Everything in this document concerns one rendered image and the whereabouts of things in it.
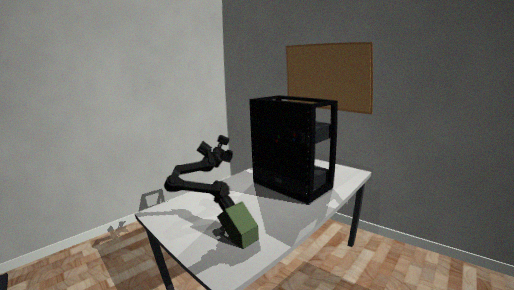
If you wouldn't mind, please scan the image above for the black server rack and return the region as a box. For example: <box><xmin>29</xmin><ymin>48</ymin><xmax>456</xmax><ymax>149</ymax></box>
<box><xmin>249</xmin><ymin>95</ymin><xmax>338</xmax><ymax>205</ymax></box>

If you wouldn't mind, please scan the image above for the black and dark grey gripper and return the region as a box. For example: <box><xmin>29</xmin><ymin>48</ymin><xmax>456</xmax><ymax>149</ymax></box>
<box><xmin>213</xmin><ymin>135</ymin><xmax>230</xmax><ymax>168</ymax></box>

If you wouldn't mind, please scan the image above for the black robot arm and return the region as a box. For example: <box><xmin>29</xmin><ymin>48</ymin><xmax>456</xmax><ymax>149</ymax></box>
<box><xmin>164</xmin><ymin>141</ymin><xmax>235</xmax><ymax>211</ymax></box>

